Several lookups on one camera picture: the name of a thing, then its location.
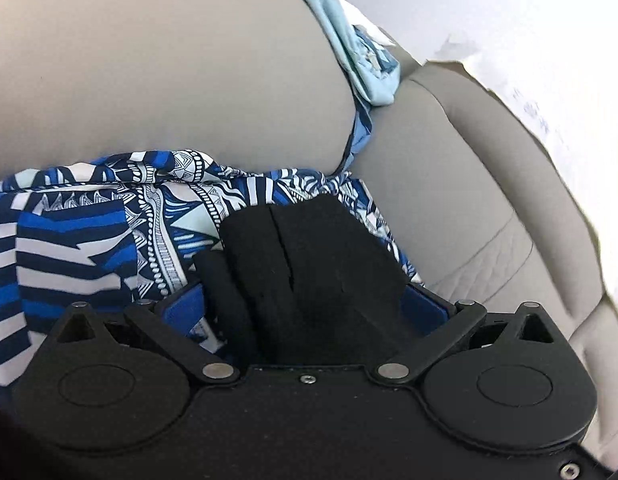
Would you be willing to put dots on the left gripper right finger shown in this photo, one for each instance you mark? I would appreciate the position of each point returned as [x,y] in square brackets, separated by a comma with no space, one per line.
[505,382]

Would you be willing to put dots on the beige sofa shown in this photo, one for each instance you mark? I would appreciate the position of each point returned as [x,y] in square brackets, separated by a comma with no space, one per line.
[472,196]

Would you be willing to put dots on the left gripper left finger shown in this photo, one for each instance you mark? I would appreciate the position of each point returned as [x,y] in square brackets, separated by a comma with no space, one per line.
[99,383]

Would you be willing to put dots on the light blue cloth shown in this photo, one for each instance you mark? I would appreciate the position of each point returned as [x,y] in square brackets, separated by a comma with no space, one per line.
[362,51]

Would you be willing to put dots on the blue white patterned sheet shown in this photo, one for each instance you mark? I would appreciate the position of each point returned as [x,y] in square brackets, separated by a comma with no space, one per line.
[127,227]

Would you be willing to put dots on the black pants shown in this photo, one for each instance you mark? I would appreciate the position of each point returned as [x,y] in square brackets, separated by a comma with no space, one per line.
[308,284]

